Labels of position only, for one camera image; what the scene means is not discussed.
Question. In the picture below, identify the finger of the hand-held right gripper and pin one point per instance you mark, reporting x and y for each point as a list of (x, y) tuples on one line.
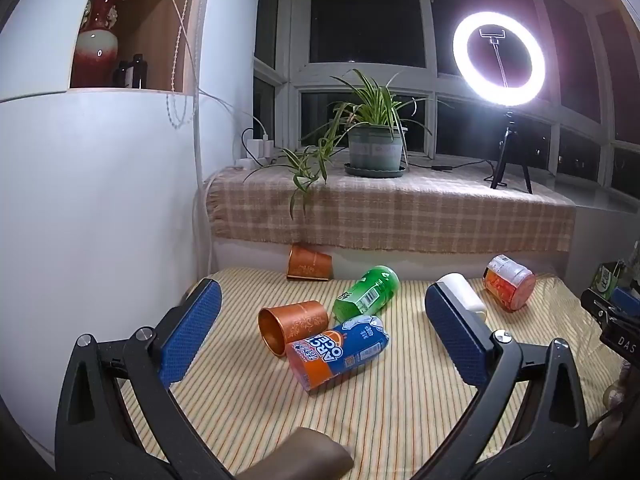
[(600, 304)]

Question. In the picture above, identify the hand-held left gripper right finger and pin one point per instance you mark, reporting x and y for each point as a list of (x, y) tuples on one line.
[(457, 332)]

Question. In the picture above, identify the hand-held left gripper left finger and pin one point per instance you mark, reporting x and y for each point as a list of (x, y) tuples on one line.
[(192, 325)]

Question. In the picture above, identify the white cup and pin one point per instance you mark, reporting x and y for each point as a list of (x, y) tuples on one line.
[(462, 292)]

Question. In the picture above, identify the green plastic cup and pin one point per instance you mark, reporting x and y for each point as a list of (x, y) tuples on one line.
[(367, 292)]

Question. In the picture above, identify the copper patterned cup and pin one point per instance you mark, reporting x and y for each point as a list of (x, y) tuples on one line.
[(292, 326), (309, 263)]

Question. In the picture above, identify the blue and orange cup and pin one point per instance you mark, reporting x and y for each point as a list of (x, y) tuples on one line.
[(337, 355)]

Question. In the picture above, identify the striped yellow tablecloth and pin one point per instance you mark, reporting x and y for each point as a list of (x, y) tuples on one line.
[(400, 410)]

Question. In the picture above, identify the checked beige cloth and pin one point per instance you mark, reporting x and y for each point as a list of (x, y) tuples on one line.
[(400, 215)]

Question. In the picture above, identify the white cabinet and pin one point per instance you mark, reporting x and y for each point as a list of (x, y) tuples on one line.
[(100, 210)]

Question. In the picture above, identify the brown chair back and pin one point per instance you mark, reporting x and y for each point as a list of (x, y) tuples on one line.
[(300, 455)]

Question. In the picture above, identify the white power strip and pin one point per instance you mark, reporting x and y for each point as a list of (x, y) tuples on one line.
[(250, 162)]

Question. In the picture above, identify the black tripod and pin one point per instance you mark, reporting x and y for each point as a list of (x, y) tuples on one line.
[(507, 150)]

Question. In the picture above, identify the green pot saucer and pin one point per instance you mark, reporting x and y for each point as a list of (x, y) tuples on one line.
[(375, 172)]

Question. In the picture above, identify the white charger plugs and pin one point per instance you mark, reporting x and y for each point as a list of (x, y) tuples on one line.
[(261, 146)]

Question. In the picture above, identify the grey-green plant pot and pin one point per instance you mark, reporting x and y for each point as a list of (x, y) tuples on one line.
[(375, 147)]

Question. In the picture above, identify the spider plant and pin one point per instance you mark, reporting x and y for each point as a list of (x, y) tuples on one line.
[(372, 105)]

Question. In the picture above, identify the dark bottle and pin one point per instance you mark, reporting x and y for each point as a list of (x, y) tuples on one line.
[(135, 72)]

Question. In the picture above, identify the red and white vase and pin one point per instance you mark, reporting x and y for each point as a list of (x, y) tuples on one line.
[(97, 50)]

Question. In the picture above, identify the white window frame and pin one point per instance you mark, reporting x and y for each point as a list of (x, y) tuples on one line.
[(292, 60)]

